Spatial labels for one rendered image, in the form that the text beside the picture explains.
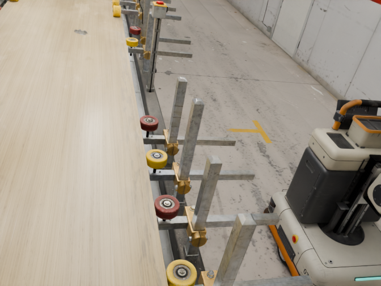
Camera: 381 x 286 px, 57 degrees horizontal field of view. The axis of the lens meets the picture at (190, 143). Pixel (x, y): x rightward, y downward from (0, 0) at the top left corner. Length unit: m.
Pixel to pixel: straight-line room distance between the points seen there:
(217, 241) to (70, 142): 1.26
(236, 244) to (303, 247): 1.29
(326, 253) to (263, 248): 0.43
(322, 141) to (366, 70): 2.65
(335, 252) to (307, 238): 0.16
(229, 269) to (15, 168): 0.75
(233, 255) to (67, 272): 0.41
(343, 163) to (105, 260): 1.34
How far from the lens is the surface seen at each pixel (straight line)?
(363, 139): 1.99
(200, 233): 1.15
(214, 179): 1.02
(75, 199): 1.13
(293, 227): 2.18
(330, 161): 1.92
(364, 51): 4.62
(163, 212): 1.10
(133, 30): 2.63
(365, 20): 4.71
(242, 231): 0.80
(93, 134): 1.41
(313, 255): 2.07
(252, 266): 2.25
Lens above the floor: 1.68
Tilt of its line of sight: 33 degrees down
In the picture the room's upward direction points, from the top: 12 degrees clockwise
